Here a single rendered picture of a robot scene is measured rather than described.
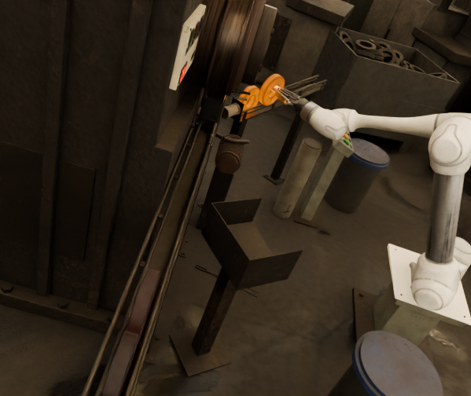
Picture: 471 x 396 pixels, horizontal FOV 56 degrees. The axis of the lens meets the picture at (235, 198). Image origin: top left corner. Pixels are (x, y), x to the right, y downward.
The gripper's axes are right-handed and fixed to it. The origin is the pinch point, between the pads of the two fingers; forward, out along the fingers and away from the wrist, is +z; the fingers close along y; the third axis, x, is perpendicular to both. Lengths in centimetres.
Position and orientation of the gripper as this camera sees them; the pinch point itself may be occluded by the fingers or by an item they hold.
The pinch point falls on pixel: (273, 86)
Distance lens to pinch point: 219.5
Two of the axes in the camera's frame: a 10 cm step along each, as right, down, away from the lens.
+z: -7.1, -6.0, 3.8
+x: 3.2, -7.5, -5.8
